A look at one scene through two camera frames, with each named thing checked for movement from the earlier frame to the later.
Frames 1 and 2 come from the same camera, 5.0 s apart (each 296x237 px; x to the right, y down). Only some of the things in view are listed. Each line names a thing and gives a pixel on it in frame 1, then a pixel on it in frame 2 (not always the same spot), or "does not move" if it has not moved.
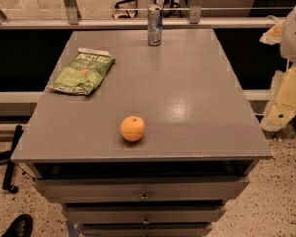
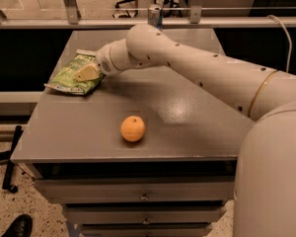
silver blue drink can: x=155 y=25 does not move
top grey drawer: x=141 y=189 does not move
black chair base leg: x=7 y=156 does not move
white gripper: x=294 y=37 -> x=103 y=59
